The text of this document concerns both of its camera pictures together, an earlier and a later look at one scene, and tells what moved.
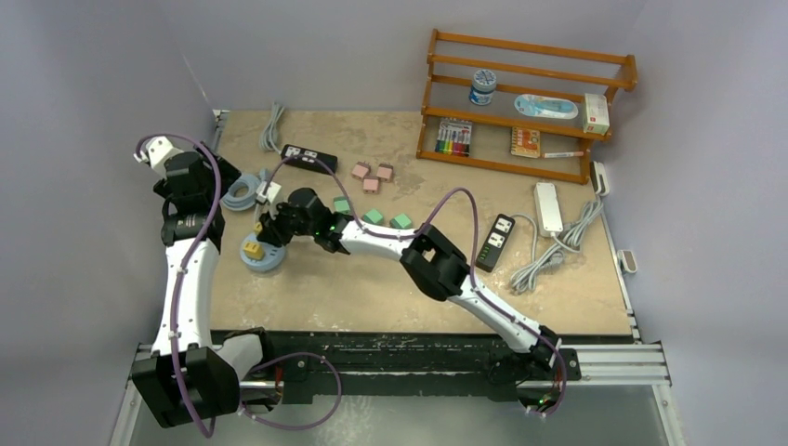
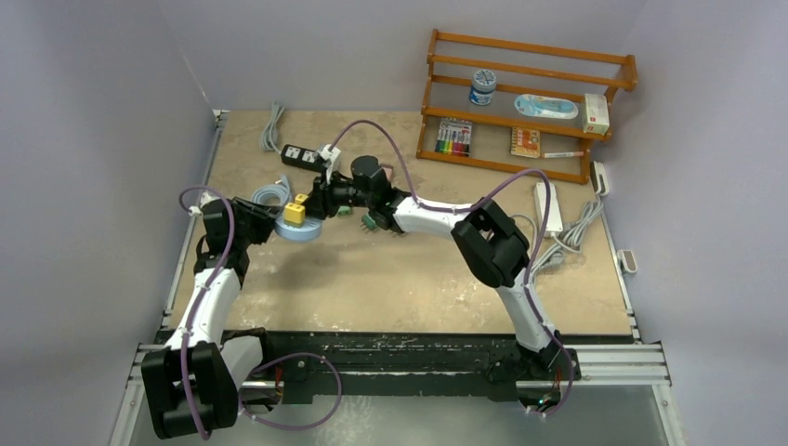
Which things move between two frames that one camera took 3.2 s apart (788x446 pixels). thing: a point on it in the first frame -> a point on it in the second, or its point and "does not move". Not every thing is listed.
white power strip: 549,216 does not move
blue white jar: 483,87 does not move
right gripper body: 290,223 -> 345,192
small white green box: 596,114 does not move
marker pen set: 453,137 does not move
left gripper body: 227,176 -> 247,233
